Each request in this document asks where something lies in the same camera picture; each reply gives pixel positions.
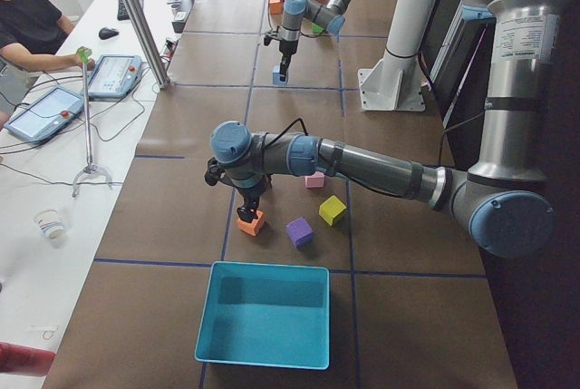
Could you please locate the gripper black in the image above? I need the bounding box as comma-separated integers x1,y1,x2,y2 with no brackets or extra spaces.
278,39,297,82
232,175,271,221

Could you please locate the light blue foam block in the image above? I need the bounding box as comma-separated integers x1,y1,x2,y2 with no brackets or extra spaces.
272,65,287,86

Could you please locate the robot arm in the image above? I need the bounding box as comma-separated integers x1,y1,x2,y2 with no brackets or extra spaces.
205,0,574,258
270,0,351,84

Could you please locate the green foam block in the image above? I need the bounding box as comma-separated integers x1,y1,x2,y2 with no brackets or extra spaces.
311,23,325,35

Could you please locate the purple foam block left side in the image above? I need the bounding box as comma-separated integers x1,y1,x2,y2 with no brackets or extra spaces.
285,217,314,248

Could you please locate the pink foam block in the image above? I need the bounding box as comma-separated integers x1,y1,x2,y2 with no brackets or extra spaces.
304,171,325,189

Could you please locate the yellow foam block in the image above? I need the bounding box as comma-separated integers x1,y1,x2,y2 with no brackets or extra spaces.
318,195,347,227

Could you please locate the teal plastic bin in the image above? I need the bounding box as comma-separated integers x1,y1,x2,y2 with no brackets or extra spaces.
195,261,331,370

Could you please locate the teach pendant far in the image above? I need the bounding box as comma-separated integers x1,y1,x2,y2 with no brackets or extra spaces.
88,54,142,102

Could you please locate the teach pendant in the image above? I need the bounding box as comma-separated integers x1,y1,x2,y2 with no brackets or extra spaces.
88,54,142,102
5,86,84,143

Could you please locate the computer mouse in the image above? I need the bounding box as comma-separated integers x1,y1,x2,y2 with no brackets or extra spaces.
98,27,119,40

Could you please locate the paper cup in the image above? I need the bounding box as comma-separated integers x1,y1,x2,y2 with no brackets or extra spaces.
34,209,65,239

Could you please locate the reacher grabber tool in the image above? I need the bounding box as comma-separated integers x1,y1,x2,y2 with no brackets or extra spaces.
72,46,112,199

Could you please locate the teach pendant near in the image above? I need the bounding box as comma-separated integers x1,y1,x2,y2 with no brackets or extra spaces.
5,86,84,143

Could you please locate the seated person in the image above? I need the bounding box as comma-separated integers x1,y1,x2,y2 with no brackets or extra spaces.
0,0,96,122

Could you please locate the red object on table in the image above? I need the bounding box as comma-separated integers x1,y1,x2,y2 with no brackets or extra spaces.
1,342,55,376

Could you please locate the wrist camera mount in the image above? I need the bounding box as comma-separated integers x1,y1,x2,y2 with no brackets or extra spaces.
263,29,280,46
204,157,225,186

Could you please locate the white pedestal column base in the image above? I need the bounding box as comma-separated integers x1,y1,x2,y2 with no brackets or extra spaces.
358,0,436,112

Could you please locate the aluminium frame post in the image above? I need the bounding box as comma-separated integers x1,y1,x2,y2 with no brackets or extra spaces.
122,0,170,90

